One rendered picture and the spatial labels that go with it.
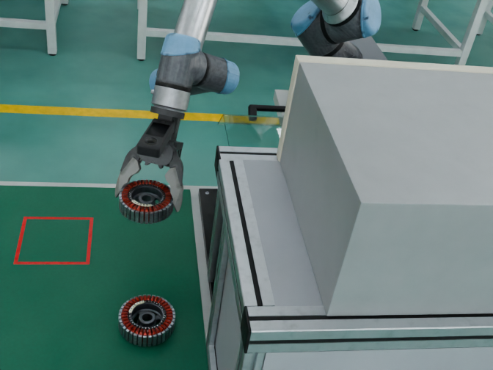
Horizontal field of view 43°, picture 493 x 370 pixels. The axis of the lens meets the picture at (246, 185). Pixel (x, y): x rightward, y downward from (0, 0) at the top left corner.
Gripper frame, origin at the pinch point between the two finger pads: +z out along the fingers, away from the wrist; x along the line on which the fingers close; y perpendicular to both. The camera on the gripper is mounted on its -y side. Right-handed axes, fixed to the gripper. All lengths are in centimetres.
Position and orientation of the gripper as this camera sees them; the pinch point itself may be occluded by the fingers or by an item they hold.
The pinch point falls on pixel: (145, 204)
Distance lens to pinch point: 132.7
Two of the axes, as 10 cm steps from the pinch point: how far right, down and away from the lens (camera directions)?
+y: 1.2, -0.7, 9.9
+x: -9.7, -2.3, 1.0
